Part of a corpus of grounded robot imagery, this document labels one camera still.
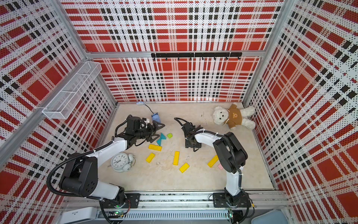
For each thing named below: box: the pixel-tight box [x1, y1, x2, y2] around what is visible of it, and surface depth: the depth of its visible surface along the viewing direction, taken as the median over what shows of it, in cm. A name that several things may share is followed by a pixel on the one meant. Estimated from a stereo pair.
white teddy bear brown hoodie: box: [212, 102, 256, 130], surface depth 105 cm
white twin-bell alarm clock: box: [110, 152, 137, 173], surface depth 86 cm
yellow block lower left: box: [145, 152, 156, 164], surface depth 92 cm
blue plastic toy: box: [151, 112, 162, 123], surface depth 103 cm
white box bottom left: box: [60, 206, 98, 224], surface depth 66 cm
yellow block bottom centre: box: [179, 162, 190, 174], surface depth 87 cm
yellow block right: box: [206, 154, 220, 168], surface depth 88 cm
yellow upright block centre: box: [172, 151, 180, 166], surface depth 91 cm
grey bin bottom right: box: [250, 210, 290, 224], surface depth 69 cm
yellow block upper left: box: [148, 143, 163, 152], surface depth 95 cm
